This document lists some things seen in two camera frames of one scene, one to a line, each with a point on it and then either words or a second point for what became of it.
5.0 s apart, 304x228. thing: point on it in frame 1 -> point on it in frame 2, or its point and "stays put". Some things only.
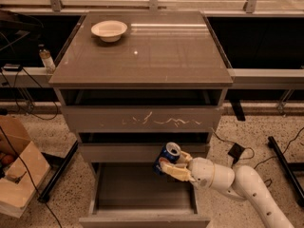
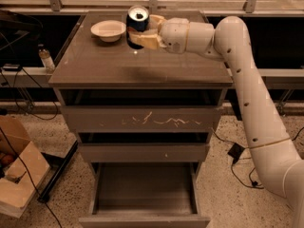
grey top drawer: [138, 119] stays put
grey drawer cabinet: [131, 82] stays put
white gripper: [201, 171] -> [175, 33]
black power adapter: [236, 152] stays put
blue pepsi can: [170, 152] -> [137, 20]
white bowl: [109, 30] stays put
